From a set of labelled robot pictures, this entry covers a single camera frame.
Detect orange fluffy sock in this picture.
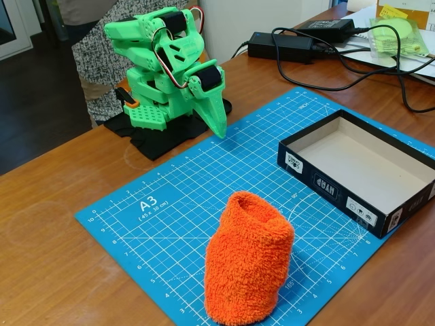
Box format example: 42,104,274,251
203,190,296,325

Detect orange black clamp lever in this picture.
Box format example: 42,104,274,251
115,87,139,109

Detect black power adapter blue light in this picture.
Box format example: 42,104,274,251
247,31,315,65

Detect blue cutting mat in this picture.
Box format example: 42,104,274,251
73,86,383,326

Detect person in speckled top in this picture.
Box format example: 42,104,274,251
56,0,154,124

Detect black power adapter with label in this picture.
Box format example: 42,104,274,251
297,18,356,43

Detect black cardboard box tray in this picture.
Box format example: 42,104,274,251
277,108,435,240

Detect plastic bag with green parts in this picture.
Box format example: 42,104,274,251
368,16,430,62

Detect yellow sticky note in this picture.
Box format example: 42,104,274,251
379,3,408,22

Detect white framed glass door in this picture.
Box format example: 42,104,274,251
0,0,34,61

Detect white paper sheets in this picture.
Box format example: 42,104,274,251
334,10,435,86

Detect brown cardboard box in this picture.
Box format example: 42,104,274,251
375,0,435,32

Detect thin black adapter cable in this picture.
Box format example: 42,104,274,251
230,39,251,60

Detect red white servo wire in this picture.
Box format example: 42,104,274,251
152,6,207,91

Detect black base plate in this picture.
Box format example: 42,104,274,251
103,98,233,161

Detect long black power cable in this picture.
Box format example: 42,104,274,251
271,24,435,113

